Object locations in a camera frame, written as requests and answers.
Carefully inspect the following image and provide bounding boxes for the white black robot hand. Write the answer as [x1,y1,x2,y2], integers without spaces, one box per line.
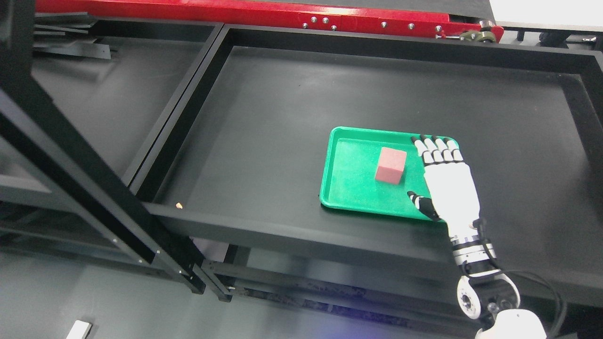
[407,135,480,241]

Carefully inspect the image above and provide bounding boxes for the pink cube block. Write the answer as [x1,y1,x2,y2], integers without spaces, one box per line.
[375,147,407,185]

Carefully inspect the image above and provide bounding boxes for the white robot forearm wrist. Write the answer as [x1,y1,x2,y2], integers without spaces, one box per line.
[452,219,547,339]

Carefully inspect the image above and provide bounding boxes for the green plastic tray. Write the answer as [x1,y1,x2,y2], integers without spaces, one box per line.
[319,126,429,220]

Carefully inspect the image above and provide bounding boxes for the black metal shelf right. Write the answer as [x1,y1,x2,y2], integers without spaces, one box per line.
[127,24,603,339]

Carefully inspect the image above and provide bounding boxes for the black metal shelf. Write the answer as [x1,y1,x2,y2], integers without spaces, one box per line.
[127,24,603,339]
[1,0,229,300]

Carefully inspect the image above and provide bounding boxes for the black metal shelf left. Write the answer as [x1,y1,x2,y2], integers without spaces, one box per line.
[1,0,229,300]

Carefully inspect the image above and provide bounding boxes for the red metal beam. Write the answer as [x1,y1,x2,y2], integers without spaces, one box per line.
[35,0,505,42]

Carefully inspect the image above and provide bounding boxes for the white desk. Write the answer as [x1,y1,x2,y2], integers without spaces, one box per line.
[66,320,93,339]

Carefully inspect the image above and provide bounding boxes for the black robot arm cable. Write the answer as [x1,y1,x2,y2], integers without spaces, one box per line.
[473,218,566,339]

